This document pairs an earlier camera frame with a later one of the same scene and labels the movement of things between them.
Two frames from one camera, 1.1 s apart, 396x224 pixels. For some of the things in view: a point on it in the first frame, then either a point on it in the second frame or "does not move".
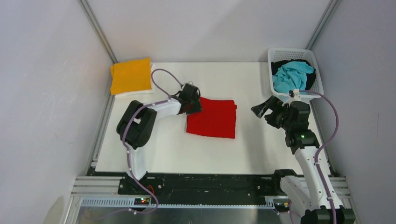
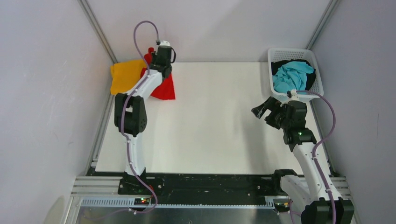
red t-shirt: x=217 y=118 → x=166 y=91
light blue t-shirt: x=291 y=76 does not move
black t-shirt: x=310 y=77 does not move
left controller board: x=141 y=201 does not move
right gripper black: x=273 y=103 does not move
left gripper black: x=197 y=108 → x=154 y=55
